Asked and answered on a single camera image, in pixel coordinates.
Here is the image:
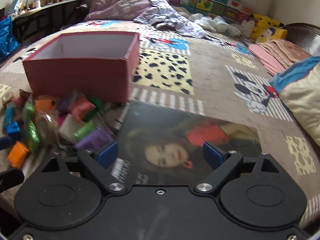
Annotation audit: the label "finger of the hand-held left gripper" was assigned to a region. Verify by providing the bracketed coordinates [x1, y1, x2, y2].
[0, 137, 12, 151]
[0, 169, 25, 193]

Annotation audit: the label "pile of coloured clay packets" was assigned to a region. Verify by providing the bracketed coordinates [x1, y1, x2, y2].
[0, 89, 120, 170]

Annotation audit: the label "brown tape roll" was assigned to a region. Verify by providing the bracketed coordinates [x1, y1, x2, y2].
[35, 112, 60, 143]
[1, 91, 15, 105]

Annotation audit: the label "cartoon printed blanket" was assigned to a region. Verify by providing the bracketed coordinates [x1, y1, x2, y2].
[0, 19, 320, 228]

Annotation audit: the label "pink folded blanket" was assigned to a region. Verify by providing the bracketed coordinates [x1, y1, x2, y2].
[248, 39, 312, 77]

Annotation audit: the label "white crumpled clothes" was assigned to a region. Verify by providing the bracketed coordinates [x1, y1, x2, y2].
[188, 12, 242, 37]

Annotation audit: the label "lavender patterned cloth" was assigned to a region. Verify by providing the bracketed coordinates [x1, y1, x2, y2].
[133, 0, 216, 38]

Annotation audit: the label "yellow plush toy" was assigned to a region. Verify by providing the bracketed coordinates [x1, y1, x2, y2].
[249, 13, 288, 45]

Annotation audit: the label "black desk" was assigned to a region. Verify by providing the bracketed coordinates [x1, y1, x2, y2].
[12, 0, 87, 46]

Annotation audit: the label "light blue tissue pack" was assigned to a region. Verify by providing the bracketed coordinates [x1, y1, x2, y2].
[9, 0, 24, 13]

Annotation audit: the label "cream and blue pillow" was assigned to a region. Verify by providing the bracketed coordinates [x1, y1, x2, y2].
[269, 56, 320, 147]

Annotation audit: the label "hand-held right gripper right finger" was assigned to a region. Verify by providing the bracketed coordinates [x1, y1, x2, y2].
[195, 142, 279, 193]

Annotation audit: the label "white plush toy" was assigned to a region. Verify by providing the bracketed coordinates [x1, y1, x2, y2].
[239, 19, 256, 38]

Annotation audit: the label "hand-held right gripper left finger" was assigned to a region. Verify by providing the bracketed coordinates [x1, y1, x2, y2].
[42, 141, 127, 193]

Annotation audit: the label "purple quilt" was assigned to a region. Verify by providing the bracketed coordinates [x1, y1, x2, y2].
[84, 0, 171, 22]

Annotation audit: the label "pink cardboard shoe box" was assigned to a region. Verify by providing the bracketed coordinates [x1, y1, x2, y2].
[22, 31, 140, 104]

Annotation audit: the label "alphabet foam mat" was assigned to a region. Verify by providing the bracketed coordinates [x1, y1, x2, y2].
[149, 0, 258, 23]

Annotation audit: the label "dark wooden headboard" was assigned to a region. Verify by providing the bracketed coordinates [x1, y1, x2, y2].
[282, 23, 320, 56]

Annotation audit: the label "blue plastic bag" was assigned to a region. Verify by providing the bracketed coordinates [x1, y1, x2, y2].
[0, 16, 22, 58]

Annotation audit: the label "portrait print box lid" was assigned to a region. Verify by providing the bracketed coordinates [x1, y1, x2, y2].
[109, 101, 263, 188]

